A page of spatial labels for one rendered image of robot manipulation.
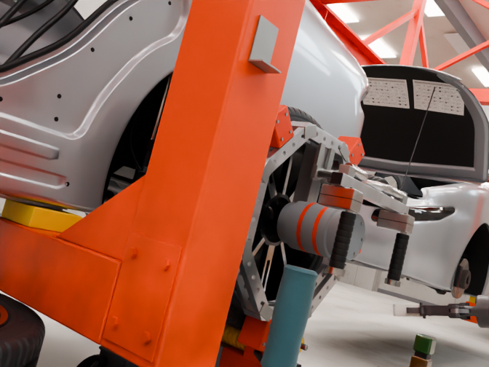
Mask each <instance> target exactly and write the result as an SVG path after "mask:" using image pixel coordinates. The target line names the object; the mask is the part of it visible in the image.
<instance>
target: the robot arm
mask: <svg viewBox="0 0 489 367"><path fill-rule="evenodd" d="M393 311H394V316H408V317H423V318H424V319H426V316H427V315H428V316H448V317H449V318H460V319H462V320H471V316H476V318H477V324H478V326H479V327H480V328H489V295H478V296H477V297H476V299H475V306H474V307H470V306H469V303H459V304H448V305H423V302H419V304H393Z"/></svg>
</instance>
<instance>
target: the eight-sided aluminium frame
mask: <svg viewBox="0 0 489 367"><path fill-rule="evenodd" d="M291 125H292V128H293V134H294V136H293V137H292V138H291V139H290V140H289V141H288V142H287V143H285V144H284V145H283V146H282V147H281V148H273V147H269V152H268V155H267V158H266V164H265V167H264V170H263V175H262V179H261V184H260V187H259V190H258V196H257V199H256V202H255V207H254V211H253V216H252V219H251V222H250V228H249V231H248V234H247V239H246V243H245V246H244V251H243V254H242V260H241V263H240V266H239V271H238V275H237V278H236V283H235V288H236V292H237V294H238V297H239V300H240V303H241V308H242V309H243V311H244V314H245V315H248V316H250V317H253V318H256V319H258V320H262V321H266V322H269V321H270V319H271V318H272V314H273V311H274V304H275V302H272V301H267V299H266V295H265V292H264V289H263V286H262V283H261V279H260V276H259V274H258V270H257V267H256V264H255V260H254V258H253V253H252V245H253V240H254V236H255V231H256V228H257V225H258V219H259V216H260V213H261V208H262V204H263V199H264V196H265V193H266V187H267V184H268V181H269V176H270V175H271V173H272V172H274V171H275V170H276V169H277V168H278V167H279V166H280V165H281V164H282V163H283V162H284V161H285V160H286V159H287V158H288V157H290V156H291V155H292V154H293V153H294V152H295V151H296V150H297V149H299V148H300V147H301V146H302V145H303V144H304V143H305V144H310V142H313V143H315V144H316V145H319V143H323V144H325V145H326V147H325V148H326V149H334V150H335V155H334V159H333V164H332V167H331V170H337V171H338V170H339V167H340V164H342V165H345V164H346V163H348V162H350V159H349V155H350V152H349V149H348V146H347V145H346V144H345V143H344V142H342V141H340V140H338V139H337V138H335V137H333V136H332V135H330V134H328V133H326V132H325V131H324V130H322V129H320V128H318V127H317V126H316V125H313V124H312V123H310V122H295V121H292V122H291ZM350 163H351V162H350ZM329 263H330V258H327V257H323V260H322V263H321V265H320V267H319V268H318V269H317V270H316V272H317V274H318V275H319V276H318V278H317V281H316V285H315V289H314V296H313V300H312V304H311V310H310V313H309V318H310V317H311V315H312V313H313V312H314V311H315V309H316V308H317V307H318V306H319V304H320V303H321V302H322V300H323V299H324V298H325V297H326V295H327V294H328V293H329V292H330V290H331V289H332V287H333V286H334V285H335V284H336V283H337V281H338V280H340V278H341V276H338V275H333V274H330V273H327V272H325V270H326V267H327V266H329Z"/></svg>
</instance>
